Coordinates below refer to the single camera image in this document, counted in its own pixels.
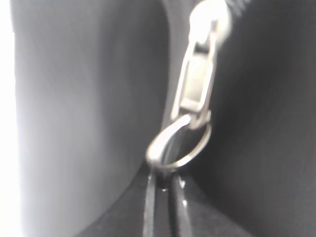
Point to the black canvas tote bag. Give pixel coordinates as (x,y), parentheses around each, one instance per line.
(94,79)

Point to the silver metal zipper pull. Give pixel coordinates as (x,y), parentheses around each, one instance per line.
(210,23)

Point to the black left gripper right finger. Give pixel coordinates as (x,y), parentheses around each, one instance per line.
(178,214)

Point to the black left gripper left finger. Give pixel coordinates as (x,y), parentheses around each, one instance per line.
(155,214)

